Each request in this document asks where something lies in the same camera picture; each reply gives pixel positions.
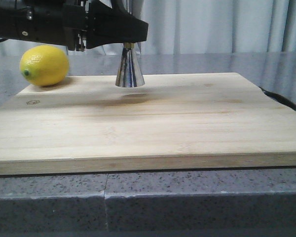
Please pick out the black gripper finger at jigger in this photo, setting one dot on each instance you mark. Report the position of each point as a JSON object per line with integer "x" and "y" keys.
{"x": 113, "y": 24}

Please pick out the black gripper at jigger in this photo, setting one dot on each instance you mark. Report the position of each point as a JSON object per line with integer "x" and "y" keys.
{"x": 58, "y": 22}

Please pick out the silver steel double jigger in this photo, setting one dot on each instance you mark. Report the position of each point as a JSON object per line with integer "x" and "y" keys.
{"x": 129, "y": 73}

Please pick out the yellow lemon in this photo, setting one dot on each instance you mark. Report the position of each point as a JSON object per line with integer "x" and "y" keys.
{"x": 44, "y": 65}

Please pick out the grey curtain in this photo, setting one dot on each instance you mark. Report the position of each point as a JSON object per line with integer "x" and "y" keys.
{"x": 205, "y": 26}

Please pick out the light wooden cutting board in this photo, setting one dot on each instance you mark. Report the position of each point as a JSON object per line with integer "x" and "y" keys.
{"x": 181, "y": 121}

